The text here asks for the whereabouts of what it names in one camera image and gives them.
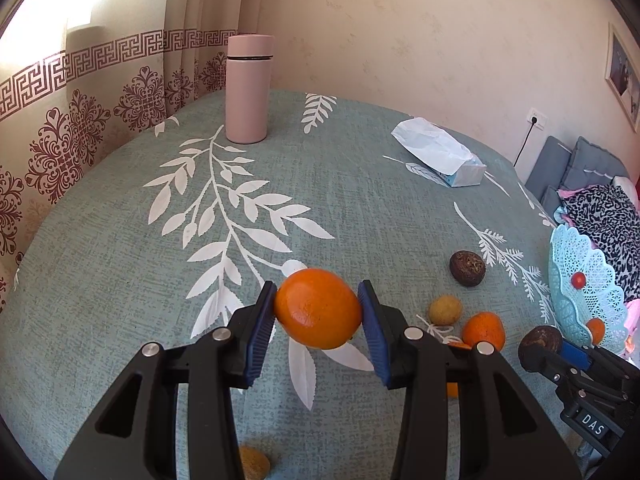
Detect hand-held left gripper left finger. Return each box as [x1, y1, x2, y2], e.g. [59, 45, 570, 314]
[52, 280, 278, 480]

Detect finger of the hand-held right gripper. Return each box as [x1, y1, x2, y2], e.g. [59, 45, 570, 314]
[561, 344, 640, 386]
[520, 344, 626, 403]

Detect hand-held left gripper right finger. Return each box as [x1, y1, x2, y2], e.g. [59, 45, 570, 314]
[356, 280, 583, 480]

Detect dark wrinkled passion fruit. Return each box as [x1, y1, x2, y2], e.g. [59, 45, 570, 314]
[518, 325, 565, 372]
[449, 250, 487, 288]

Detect orange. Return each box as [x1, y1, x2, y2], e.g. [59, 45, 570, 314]
[586, 317, 607, 347]
[461, 312, 507, 352]
[446, 341, 473, 399]
[273, 268, 363, 351]

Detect yellow-brown kiwi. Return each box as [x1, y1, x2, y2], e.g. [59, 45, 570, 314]
[239, 446, 271, 480]
[428, 295, 463, 326]

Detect light blue lattice basket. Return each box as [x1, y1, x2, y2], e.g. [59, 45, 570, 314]
[548, 224, 630, 348]

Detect leaf print tablecloth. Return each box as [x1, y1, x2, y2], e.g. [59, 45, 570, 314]
[0, 91, 576, 480]

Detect leopard print cloth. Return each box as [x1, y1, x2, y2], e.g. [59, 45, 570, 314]
[559, 184, 640, 306]

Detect tissue box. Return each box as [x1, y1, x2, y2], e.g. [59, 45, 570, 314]
[391, 117, 487, 189]

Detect grey cushion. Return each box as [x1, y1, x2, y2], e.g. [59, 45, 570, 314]
[560, 136, 630, 191]

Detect pink insulated bottle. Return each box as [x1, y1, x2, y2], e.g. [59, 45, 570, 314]
[225, 34, 275, 145]

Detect patterned beige curtain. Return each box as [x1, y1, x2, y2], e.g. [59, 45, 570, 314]
[0, 0, 261, 311]

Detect black power cable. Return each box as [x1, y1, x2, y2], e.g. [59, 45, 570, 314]
[513, 121, 537, 168]

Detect framed wall picture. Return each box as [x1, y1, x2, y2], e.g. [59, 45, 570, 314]
[605, 22, 640, 133]

